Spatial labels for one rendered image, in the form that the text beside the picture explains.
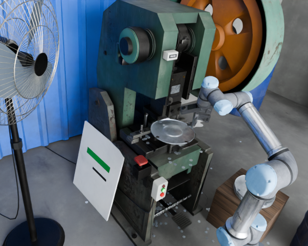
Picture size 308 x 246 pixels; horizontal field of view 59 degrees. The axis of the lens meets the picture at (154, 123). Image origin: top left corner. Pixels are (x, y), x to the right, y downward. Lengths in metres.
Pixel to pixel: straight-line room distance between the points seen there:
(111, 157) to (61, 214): 0.61
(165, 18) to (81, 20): 1.21
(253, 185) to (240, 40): 0.93
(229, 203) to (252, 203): 0.84
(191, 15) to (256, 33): 0.38
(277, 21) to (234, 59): 0.32
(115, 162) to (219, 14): 1.19
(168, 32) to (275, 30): 0.59
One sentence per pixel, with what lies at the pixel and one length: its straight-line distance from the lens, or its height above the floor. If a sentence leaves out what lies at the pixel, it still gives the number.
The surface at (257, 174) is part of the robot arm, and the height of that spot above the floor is 1.07.
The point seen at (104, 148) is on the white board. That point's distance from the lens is 2.00.
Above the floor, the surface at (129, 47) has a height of 1.34.
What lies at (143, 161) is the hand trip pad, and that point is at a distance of 1.52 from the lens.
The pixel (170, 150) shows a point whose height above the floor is 0.68.
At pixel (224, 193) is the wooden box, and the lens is 2.07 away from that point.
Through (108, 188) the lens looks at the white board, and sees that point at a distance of 2.06.
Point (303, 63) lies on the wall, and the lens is 4.82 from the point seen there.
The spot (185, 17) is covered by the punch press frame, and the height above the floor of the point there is 1.48.
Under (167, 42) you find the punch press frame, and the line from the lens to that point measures 1.42.
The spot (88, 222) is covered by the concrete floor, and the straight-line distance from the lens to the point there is 2.20.
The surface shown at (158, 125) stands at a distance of 1.80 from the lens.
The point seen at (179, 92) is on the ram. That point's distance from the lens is 1.70.
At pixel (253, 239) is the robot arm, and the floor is 0.61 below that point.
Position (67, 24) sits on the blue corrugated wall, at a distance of 2.51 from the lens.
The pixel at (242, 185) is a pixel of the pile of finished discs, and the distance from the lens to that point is 2.14.
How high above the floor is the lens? 1.74
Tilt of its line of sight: 32 degrees down
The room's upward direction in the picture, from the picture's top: 8 degrees clockwise
